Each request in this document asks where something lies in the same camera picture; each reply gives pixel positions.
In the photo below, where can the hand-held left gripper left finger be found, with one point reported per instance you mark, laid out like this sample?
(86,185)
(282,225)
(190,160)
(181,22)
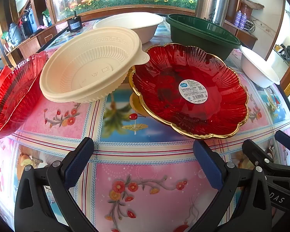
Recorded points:
(77,162)

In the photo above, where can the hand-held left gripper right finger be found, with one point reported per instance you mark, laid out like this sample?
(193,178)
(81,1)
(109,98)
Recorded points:
(207,164)

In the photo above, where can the small white paper bowl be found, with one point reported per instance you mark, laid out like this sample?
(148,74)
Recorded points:
(256,70)

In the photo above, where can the red plate with round sticker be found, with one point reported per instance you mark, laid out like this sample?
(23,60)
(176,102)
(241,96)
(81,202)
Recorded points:
(159,89)

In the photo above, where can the red ribbed plastic plate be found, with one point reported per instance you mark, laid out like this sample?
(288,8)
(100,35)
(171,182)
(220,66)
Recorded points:
(17,96)

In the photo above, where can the cream ribbed plastic bowl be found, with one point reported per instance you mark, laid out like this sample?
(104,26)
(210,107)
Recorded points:
(87,60)

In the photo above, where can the dark green plastic bowl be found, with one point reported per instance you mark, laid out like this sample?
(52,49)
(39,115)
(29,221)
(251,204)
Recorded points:
(195,38)

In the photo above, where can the dark backpack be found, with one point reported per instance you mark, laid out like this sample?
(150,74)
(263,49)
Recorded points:
(286,53)

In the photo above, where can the wooden side table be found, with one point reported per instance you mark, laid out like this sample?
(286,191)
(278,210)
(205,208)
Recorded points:
(241,37)

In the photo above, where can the wooden side desk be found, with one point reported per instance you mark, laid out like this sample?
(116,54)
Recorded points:
(29,44)

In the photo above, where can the small black device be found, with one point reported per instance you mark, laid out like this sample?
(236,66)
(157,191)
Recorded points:
(73,25)

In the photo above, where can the pink cloth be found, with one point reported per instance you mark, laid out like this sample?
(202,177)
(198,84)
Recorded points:
(40,27)

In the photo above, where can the brown wicker basket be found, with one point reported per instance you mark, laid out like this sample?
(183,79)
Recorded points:
(246,9)

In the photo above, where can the grey bag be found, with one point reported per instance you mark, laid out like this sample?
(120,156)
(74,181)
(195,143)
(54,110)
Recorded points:
(14,33)

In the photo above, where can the white plastic bottle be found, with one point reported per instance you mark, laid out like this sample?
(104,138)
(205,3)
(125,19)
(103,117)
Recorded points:
(45,21)

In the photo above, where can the black appliance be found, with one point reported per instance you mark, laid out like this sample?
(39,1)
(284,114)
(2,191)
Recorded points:
(27,25)

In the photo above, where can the large white paper bowl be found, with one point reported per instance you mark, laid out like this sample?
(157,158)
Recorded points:
(135,21)

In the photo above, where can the stainless steel thermos jug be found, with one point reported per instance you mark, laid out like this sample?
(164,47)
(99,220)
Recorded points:
(207,4)

